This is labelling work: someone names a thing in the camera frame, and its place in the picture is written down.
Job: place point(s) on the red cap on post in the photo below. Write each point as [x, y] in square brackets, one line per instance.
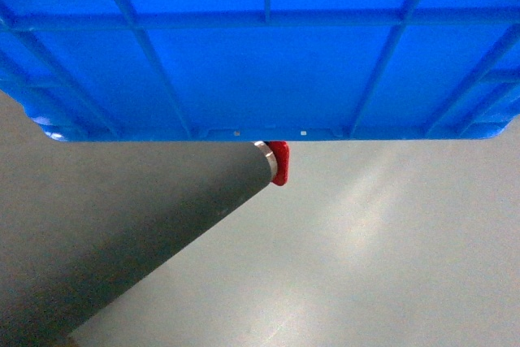
[281, 153]

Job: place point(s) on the large blue plastic crate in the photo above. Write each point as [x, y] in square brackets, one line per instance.
[272, 70]

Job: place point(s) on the dark grey post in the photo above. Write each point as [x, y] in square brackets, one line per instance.
[82, 223]

